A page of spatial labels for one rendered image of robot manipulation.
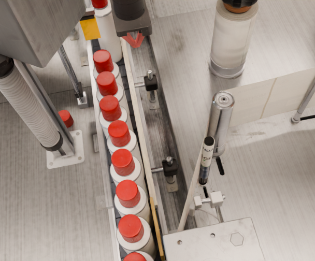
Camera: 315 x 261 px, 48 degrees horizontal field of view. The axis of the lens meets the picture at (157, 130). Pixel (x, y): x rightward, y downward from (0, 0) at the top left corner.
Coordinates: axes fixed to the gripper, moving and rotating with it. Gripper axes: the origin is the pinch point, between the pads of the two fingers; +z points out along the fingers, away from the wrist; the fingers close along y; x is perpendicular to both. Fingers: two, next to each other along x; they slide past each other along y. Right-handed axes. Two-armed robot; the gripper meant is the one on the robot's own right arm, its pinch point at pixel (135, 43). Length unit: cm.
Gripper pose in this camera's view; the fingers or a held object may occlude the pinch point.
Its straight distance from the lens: 76.0
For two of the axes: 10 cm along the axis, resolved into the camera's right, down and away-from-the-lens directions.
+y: -1.8, -8.5, 4.9
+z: 0.7, 4.8, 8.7
